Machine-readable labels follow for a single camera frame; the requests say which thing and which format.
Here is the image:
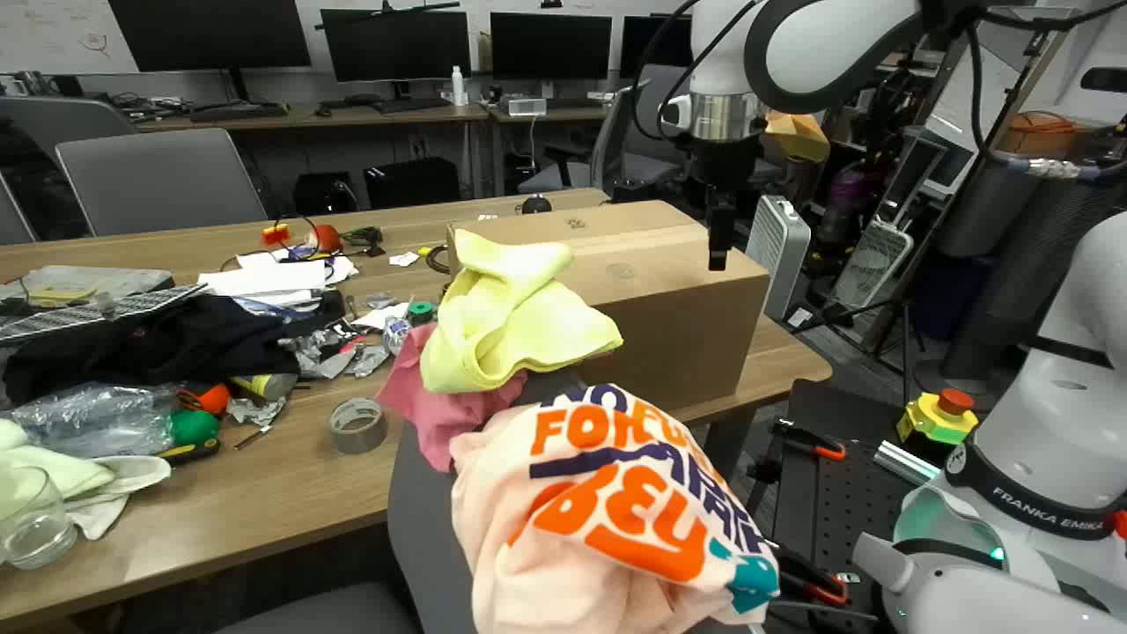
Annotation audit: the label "orange toy piece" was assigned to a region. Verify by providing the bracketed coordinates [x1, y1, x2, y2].
[192, 383, 235, 415]

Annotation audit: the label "grey chair with backrest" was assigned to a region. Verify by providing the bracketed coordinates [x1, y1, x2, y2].
[213, 365, 771, 634]

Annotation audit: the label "crumpled silver wrapper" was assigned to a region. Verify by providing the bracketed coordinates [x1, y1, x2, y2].
[286, 328, 398, 379]

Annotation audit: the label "peach t-shirt with orange print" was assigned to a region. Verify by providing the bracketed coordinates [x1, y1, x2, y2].
[449, 379, 785, 634]

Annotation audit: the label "yellow red emergency stop button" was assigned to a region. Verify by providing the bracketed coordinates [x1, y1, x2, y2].
[895, 383, 984, 451]

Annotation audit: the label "yellow towel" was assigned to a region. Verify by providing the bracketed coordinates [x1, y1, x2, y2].
[416, 226, 627, 399]

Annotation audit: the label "clear glass cup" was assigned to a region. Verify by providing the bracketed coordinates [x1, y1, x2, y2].
[0, 465, 84, 574]

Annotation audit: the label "pale green cloth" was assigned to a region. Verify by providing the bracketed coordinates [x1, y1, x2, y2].
[0, 415, 173, 544]

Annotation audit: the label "grey trash bin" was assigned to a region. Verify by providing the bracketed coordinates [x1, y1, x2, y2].
[936, 111, 1112, 261]

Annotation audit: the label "pink t-shirt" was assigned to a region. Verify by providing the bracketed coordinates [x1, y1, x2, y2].
[378, 325, 531, 477]

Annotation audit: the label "grey tape roll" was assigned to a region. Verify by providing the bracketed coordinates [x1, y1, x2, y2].
[323, 396, 391, 457]

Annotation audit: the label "red handled clamp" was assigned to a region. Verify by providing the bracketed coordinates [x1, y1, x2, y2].
[769, 415, 852, 465]
[751, 537, 861, 614]

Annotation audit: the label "white space heater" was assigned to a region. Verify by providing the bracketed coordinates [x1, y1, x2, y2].
[744, 192, 819, 325]

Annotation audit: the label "black cloth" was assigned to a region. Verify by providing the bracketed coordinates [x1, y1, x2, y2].
[0, 293, 349, 408]

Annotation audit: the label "black bag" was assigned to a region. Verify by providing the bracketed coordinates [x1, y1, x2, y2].
[363, 156, 464, 211]
[289, 168, 363, 217]

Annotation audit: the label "dark grey office chair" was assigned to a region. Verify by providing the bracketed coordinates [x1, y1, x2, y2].
[0, 96, 135, 163]

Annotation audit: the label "wooden table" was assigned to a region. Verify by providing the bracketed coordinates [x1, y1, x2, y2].
[0, 187, 837, 626]

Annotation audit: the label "clear plastic bag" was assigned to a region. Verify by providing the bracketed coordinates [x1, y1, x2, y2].
[6, 379, 186, 457]

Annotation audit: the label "tan wrist camera mount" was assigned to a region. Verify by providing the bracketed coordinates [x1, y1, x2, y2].
[759, 111, 836, 168]

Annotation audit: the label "grey folded cloth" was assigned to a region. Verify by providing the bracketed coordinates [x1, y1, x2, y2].
[18, 261, 178, 309]

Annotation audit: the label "wall whiteboard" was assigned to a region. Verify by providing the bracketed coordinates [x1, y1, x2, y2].
[0, 0, 140, 79]

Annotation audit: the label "white boxy appliance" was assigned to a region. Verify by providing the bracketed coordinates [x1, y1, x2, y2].
[830, 215, 915, 312]

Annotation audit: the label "large cardboard box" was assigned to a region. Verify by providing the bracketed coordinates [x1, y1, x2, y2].
[450, 197, 776, 415]

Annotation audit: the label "black perforated mounting board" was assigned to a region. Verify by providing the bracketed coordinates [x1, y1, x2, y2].
[769, 379, 980, 634]

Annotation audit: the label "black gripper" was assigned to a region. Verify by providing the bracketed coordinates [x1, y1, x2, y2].
[686, 136, 759, 275]

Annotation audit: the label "green ball toy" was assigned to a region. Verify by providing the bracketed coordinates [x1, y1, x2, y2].
[168, 403, 227, 451]

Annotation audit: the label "wooden computer desk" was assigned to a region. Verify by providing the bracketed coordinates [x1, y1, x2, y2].
[138, 101, 613, 133]

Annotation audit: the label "white papers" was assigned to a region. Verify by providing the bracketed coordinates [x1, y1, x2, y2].
[195, 246, 363, 309]

